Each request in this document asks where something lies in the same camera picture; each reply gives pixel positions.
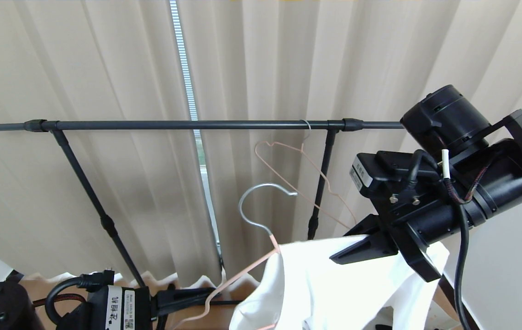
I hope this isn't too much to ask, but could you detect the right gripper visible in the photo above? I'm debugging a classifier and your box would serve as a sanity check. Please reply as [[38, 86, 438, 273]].
[[329, 201, 475, 283]]

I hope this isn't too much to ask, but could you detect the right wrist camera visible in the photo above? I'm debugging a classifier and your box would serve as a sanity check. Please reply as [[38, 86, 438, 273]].
[[349, 149, 443, 216]]

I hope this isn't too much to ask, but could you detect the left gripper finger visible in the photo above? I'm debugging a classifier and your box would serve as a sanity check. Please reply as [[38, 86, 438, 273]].
[[156, 300, 209, 317], [156, 287, 218, 304]]

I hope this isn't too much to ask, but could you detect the black clothes rack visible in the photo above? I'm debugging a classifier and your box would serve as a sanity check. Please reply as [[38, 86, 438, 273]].
[[0, 118, 404, 330]]

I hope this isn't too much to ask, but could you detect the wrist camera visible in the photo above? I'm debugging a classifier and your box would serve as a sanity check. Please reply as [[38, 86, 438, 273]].
[[84, 283, 154, 330], [349, 149, 443, 216]]

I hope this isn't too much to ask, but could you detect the pink clothes hanger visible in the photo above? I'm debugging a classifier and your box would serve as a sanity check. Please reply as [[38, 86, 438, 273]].
[[169, 183, 298, 330], [255, 120, 358, 230]]

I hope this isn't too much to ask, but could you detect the white garment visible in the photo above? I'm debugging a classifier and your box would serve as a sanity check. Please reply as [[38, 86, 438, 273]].
[[229, 235, 450, 330]]

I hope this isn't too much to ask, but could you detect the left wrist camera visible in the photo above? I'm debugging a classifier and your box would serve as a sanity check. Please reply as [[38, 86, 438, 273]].
[[84, 283, 154, 330]]

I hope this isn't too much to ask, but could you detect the beige curtain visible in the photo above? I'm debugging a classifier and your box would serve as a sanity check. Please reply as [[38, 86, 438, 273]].
[[0, 0, 522, 285]]

